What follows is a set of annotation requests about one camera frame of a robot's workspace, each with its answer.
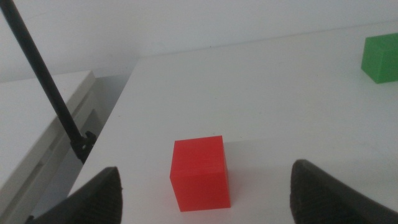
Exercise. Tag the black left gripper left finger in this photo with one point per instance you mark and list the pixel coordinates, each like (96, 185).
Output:
(96, 199)

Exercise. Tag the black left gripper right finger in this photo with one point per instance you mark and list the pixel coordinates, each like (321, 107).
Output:
(320, 199)

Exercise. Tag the red cube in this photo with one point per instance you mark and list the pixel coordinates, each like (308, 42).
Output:
(200, 177)

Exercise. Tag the green cube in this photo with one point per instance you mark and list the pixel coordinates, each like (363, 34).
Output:
(382, 59)

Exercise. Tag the white side table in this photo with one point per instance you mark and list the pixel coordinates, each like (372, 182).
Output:
(31, 109)

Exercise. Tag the black pole with clamp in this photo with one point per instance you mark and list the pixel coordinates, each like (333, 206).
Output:
(37, 65)

